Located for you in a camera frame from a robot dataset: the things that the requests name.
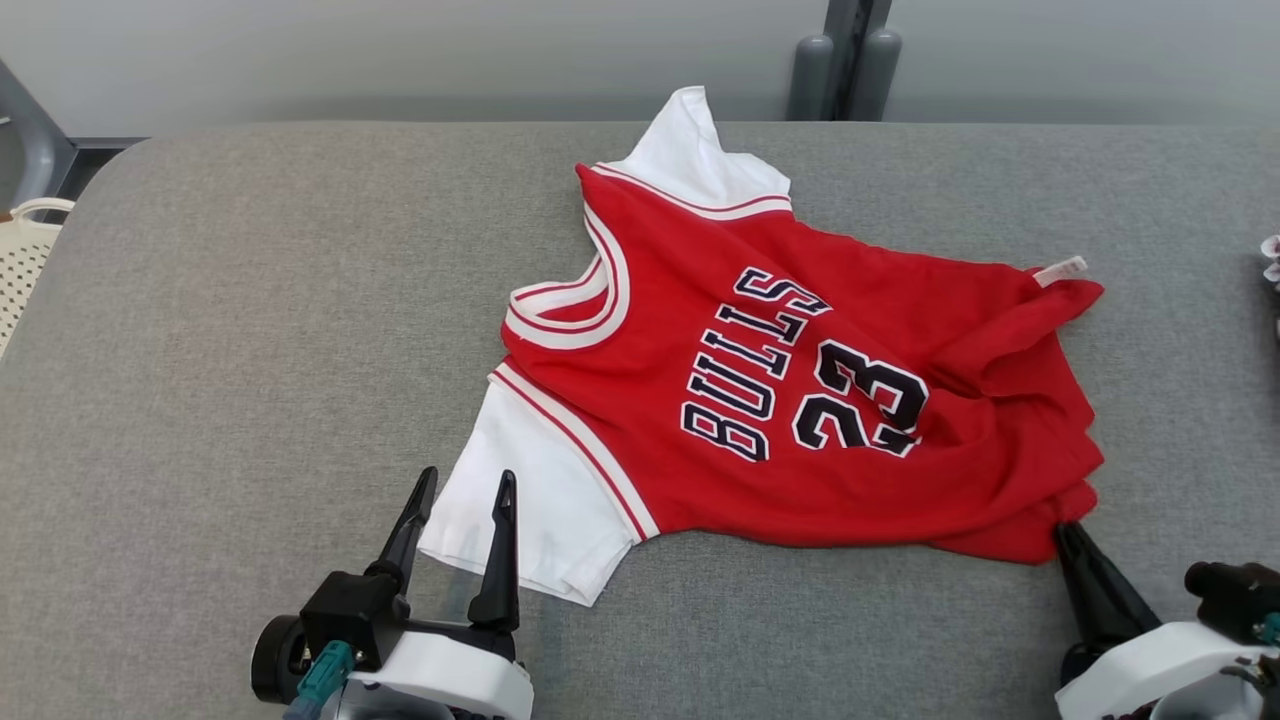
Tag grey partition post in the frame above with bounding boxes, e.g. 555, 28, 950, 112
787, 0, 903, 123

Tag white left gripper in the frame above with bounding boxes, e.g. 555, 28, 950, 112
335, 466, 536, 720

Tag red Bulls basketball jersey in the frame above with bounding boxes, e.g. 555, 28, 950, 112
417, 85, 1106, 608

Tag cream plastic laundry basket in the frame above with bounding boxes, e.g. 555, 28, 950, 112
0, 197, 76, 361

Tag grey metal frame post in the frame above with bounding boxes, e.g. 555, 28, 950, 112
0, 60, 79, 211

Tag left camera cable teal plug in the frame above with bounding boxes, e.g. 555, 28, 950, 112
283, 640, 356, 720

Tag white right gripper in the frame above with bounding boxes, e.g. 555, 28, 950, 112
1055, 522, 1253, 720

